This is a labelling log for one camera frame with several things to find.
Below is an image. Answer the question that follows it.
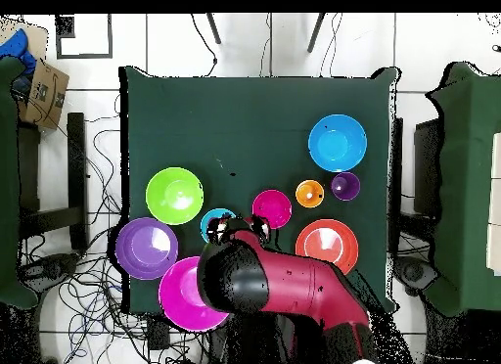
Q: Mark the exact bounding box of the white box stack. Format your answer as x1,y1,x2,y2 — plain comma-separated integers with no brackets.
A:
486,132,501,277

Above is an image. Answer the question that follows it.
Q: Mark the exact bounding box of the small red-pink bowl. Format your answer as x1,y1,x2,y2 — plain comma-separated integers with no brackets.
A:
250,189,294,231

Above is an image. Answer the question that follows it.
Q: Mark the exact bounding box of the small blue bowl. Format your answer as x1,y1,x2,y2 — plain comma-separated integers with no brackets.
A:
200,207,238,244

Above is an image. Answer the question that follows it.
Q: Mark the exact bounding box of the orange cup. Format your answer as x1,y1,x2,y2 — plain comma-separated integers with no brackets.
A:
295,179,325,209

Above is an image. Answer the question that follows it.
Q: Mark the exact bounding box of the dark green tablecloth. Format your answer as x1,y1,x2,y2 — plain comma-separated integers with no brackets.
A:
118,65,402,315

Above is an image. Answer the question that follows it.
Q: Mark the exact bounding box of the large green bowl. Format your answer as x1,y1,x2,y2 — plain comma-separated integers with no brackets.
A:
145,166,205,226

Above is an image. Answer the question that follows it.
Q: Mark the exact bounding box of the large orange-red bowl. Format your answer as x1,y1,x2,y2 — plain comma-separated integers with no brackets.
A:
295,218,360,277

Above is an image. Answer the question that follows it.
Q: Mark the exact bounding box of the purple cup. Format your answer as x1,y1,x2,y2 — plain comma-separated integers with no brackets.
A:
330,171,362,202

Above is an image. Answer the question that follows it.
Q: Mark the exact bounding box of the large blue bowl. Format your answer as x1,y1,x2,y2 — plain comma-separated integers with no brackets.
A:
307,114,368,173

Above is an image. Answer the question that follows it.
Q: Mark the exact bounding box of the large purple bowl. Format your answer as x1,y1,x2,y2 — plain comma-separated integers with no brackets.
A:
114,217,180,281

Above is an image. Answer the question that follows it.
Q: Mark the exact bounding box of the large pink bowl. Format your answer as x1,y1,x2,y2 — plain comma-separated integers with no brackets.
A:
158,255,232,333

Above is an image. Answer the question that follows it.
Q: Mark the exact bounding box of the black power strip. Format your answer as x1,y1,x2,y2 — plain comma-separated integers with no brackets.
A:
146,314,171,351

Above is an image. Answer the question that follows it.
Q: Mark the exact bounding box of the black tripod leg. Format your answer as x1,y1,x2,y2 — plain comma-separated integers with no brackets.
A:
205,13,222,45
306,13,326,54

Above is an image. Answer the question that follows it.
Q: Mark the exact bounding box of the black cabinet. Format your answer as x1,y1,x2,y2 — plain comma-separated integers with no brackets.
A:
413,118,443,216

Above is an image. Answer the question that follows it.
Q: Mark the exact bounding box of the neighbouring green covered table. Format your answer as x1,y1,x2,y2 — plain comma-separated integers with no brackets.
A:
0,56,38,310
424,61,501,317

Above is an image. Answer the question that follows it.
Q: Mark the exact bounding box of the cardboard box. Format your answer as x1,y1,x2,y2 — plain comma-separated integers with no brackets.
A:
17,60,70,130

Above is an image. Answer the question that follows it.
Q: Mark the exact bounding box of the blue cloth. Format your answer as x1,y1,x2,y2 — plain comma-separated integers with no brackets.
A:
0,27,37,75

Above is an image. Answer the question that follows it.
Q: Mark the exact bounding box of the black floor cable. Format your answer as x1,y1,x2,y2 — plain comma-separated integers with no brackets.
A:
190,13,218,77

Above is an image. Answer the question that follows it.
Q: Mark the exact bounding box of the black frame stand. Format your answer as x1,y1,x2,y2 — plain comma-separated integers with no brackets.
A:
17,112,89,250

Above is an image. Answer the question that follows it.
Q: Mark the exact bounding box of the grey pedestal foot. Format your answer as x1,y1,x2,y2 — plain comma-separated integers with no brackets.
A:
394,257,439,291
23,253,79,281

